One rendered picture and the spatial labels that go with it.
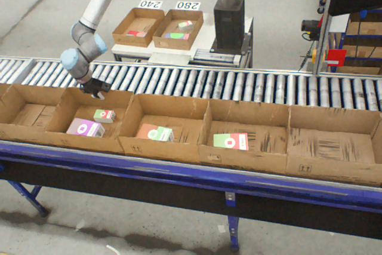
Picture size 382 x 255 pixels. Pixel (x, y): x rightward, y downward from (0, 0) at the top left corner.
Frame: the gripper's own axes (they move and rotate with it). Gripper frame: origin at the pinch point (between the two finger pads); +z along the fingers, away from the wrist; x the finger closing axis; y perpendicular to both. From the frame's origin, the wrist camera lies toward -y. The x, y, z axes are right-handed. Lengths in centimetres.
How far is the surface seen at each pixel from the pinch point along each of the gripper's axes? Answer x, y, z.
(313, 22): -63, -108, 9
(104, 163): 36.3, -11.4, 1.3
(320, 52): -54, -115, 24
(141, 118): 6.1, -20.1, 10.6
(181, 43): -69, -21, 40
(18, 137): 29, 42, 0
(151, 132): 17.7, -31.8, 0.9
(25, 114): 11, 53, 10
